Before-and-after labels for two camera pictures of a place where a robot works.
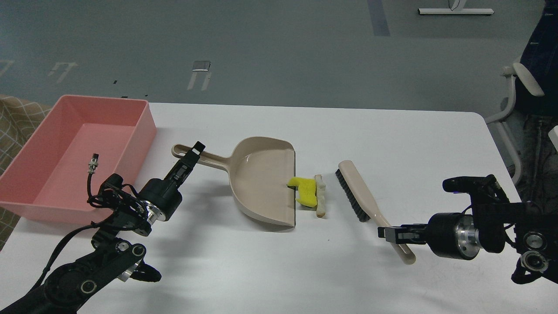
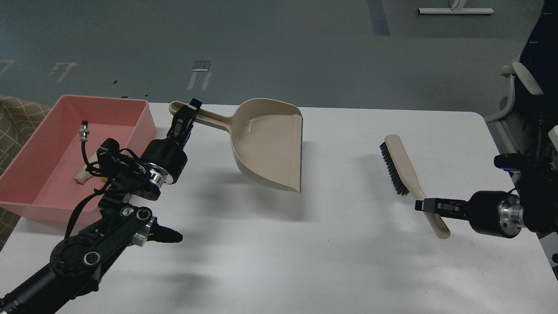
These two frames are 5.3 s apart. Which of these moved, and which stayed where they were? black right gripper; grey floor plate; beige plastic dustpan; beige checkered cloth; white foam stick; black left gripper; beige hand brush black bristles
Moved: black right gripper; black left gripper; beige plastic dustpan; white foam stick; beige hand brush black bristles
Stayed: beige checkered cloth; grey floor plate
